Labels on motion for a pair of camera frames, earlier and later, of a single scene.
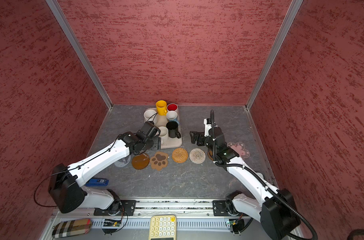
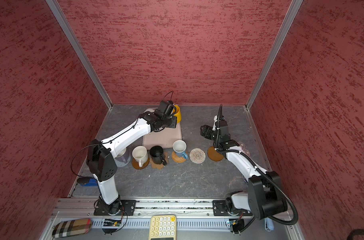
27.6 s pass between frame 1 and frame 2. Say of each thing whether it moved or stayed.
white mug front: moved
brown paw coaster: stayed
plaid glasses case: stayed
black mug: moved
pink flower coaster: stayed
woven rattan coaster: stayed
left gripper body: moved
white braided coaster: stayed
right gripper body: moved
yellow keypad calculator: stayed
